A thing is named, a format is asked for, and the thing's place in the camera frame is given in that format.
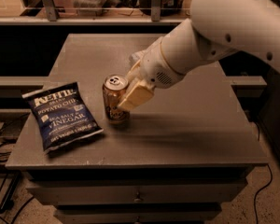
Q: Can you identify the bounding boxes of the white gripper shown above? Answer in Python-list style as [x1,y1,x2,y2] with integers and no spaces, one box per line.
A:
[118,36,184,111]

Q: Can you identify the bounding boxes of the orange soda can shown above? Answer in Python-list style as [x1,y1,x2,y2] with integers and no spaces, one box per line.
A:
[103,74,130,124]

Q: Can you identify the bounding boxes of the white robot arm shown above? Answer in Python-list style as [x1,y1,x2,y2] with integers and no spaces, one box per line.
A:
[119,0,280,111]

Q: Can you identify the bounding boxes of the blue Kettle chip bag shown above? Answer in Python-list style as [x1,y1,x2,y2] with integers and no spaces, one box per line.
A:
[22,82,103,153]

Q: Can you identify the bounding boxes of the clear plastic water bottle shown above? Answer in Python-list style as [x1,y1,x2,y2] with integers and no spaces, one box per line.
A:
[129,49,146,66]

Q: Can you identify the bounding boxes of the grey drawer cabinet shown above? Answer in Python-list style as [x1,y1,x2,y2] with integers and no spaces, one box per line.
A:
[4,33,269,224]

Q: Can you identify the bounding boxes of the clear plastic container on shelf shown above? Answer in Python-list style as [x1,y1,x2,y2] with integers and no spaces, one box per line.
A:
[72,0,106,16]

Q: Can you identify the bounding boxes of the upper drawer with knob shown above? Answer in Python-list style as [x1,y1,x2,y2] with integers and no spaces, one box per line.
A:
[27,178,247,206]

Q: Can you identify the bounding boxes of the drawer with knob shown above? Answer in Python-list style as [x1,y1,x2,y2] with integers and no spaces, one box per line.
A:
[54,203,221,224]
[27,178,247,206]

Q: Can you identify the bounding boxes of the black power adapter box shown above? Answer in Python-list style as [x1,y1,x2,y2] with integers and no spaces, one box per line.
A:
[0,119,25,143]

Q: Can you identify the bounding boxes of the lower drawer with knob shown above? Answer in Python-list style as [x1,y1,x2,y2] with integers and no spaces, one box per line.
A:
[54,203,221,224]

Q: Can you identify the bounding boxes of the metal shelf rail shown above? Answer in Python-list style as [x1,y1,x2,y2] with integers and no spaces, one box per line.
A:
[0,0,191,25]

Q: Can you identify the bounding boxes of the black cables on left floor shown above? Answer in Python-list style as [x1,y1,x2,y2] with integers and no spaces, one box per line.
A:
[0,114,34,224]

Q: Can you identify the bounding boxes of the black cable on right floor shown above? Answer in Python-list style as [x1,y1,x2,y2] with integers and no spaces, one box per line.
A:
[252,163,273,224]

